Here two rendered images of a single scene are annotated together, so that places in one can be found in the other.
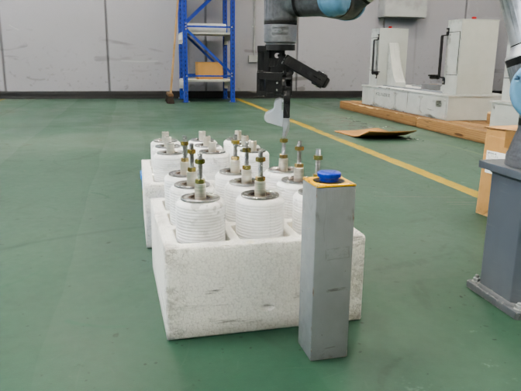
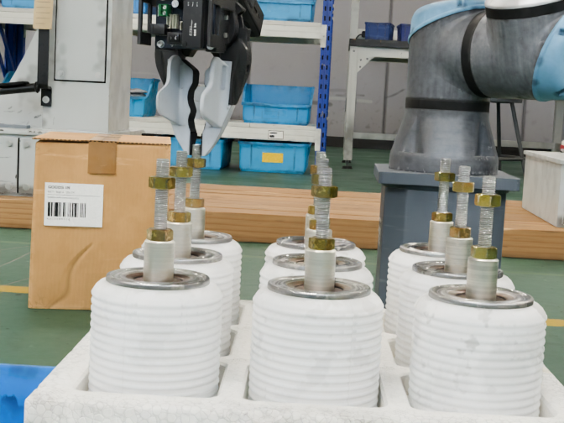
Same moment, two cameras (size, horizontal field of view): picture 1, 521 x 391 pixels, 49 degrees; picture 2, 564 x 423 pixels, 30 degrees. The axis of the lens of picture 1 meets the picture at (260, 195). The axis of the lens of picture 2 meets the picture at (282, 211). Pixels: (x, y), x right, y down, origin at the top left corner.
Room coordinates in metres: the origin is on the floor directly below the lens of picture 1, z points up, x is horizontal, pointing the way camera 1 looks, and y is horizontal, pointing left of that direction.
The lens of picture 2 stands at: (0.99, 0.88, 0.39)
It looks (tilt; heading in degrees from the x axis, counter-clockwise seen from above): 6 degrees down; 286
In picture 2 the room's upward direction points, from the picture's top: 3 degrees clockwise
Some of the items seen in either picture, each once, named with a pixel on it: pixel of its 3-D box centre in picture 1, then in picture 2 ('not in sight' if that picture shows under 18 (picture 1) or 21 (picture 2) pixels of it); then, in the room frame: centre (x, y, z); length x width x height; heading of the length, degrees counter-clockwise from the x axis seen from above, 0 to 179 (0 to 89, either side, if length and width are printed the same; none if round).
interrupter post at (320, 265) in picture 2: (191, 178); (320, 271); (1.17, 0.14, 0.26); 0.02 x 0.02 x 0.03
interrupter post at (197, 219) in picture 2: (283, 164); (193, 224); (1.34, -0.05, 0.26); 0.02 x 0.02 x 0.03
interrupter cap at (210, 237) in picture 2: (283, 170); (192, 237); (1.34, -0.05, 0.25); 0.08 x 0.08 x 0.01
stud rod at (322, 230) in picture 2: (191, 160); (322, 219); (1.17, 0.14, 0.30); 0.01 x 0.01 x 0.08
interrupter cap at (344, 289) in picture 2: (191, 185); (319, 289); (1.17, 0.14, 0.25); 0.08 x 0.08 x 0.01
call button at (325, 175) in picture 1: (329, 177); not in sight; (0.93, -0.12, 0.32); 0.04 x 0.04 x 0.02
